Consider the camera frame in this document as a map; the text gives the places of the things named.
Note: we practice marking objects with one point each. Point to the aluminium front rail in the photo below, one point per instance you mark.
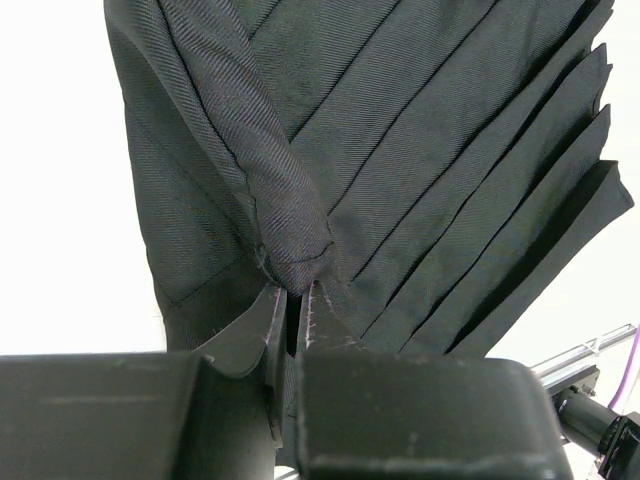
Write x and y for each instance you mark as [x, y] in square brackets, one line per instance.
[577, 367]

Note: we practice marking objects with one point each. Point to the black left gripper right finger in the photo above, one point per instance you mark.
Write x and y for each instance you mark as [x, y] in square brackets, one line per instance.
[363, 414]

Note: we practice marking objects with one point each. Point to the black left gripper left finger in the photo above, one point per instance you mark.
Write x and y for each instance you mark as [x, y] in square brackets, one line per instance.
[213, 413]

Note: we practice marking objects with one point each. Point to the black pleated skirt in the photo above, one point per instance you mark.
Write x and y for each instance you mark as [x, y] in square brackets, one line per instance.
[428, 167]

